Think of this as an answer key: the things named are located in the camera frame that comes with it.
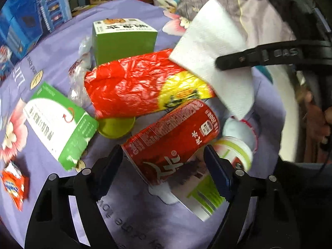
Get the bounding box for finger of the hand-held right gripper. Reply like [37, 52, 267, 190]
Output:
[216, 40, 302, 71]

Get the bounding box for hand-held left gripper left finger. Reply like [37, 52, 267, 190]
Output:
[24, 145, 124, 249]

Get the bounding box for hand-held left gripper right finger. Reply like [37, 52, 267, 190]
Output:
[203, 144, 301, 249]

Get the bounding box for white paper tissue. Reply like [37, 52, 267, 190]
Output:
[168, 0, 256, 120]

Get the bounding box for red drink can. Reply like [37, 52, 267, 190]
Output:
[121, 99, 220, 186]

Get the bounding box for person's right hand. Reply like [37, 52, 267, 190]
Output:
[298, 88, 329, 146]

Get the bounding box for small white green bottle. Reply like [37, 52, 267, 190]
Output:
[213, 137, 254, 173]

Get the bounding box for purple floral blanket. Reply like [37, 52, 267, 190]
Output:
[0, 0, 286, 249]

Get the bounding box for green white medicine box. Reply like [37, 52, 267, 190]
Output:
[23, 82, 99, 171]

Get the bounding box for red yellow plastic bag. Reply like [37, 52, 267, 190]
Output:
[84, 49, 217, 119]

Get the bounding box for clear plastic wrapper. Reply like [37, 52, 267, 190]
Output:
[68, 38, 95, 109]

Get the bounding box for orange snack packet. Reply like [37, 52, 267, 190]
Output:
[1, 161, 30, 211]

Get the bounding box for green box with orange print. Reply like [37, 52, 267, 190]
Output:
[92, 18, 158, 67]

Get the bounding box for dark blue toy box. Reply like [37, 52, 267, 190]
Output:
[0, 0, 43, 61]

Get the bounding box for blue figure display box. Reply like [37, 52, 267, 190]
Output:
[36, 0, 73, 35]

